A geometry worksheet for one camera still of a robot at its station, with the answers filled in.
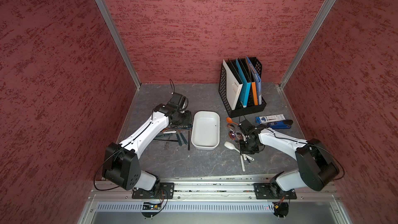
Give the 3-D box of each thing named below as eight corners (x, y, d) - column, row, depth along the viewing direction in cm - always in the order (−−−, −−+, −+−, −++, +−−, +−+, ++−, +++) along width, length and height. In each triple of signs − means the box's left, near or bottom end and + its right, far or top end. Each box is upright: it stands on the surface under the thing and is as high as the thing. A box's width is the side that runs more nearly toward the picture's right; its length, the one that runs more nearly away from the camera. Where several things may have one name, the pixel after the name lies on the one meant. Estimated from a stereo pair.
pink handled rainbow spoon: (228, 139, 94) (229, 138, 92) (227, 125, 101) (227, 123, 99) (235, 139, 94) (236, 138, 92) (233, 125, 101) (234, 123, 99)
